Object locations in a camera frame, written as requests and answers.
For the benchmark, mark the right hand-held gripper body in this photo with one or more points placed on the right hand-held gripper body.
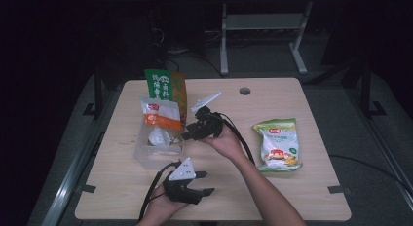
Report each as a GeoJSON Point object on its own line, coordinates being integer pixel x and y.
{"type": "Point", "coordinates": [211, 127]}

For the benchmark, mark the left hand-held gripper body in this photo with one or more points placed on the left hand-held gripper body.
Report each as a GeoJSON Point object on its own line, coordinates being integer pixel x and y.
{"type": "Point", "coordinates": [181, 187]}

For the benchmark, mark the white and orange packet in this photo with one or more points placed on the white and orange packet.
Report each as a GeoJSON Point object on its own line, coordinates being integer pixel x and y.
{"type": "Point", "coordinates": [162, 117]}

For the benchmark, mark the clear plastic container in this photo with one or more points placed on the clear plastic container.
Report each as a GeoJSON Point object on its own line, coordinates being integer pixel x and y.
{"type": "Point", "coordinates": [156, 156]}

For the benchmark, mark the green and red seasoning packet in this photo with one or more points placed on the green and red seasoning packet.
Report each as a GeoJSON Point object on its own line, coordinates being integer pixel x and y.
{"type": "Point", "coordinates": [159, 83]}

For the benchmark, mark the white and green packet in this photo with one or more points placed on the white and green packet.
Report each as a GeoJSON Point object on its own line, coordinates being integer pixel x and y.
{"type": "Point", "coordinates": [281, 144]}

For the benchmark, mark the person's right hand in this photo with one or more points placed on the person's right hand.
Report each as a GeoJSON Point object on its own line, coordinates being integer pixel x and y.
{"type": "Point", "coordinates": [229, 144]}

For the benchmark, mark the person's left hand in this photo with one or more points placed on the person's left hand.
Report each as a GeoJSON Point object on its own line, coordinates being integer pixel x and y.
{"type": "Point", "coordinates": [162, 208]}

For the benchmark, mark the black tape piece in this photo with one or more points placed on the black tape piece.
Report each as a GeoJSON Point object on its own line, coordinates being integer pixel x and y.
{"type": "Point", "coordinates": [88, 188]}
{"type": "Point", "coordinates": [336, 189]}

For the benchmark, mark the black metal stand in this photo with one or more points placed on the black metal stand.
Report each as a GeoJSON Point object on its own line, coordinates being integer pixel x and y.
{"type": "Point", "coordinates": [98, 89]}
{"type": "Point", "coordinates": [366, 89]}

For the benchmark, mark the metal floor rail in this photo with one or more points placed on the metal floor rail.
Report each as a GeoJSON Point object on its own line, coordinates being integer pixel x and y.
{"type": "Point", "coordinates": [69, 180]}
{"type": "Point", "coordinates": [386, 148]}

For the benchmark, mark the white metal table frame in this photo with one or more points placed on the white metal table frame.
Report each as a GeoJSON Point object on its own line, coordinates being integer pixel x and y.
{"type": "Point", "coordinates": [263, 21]}

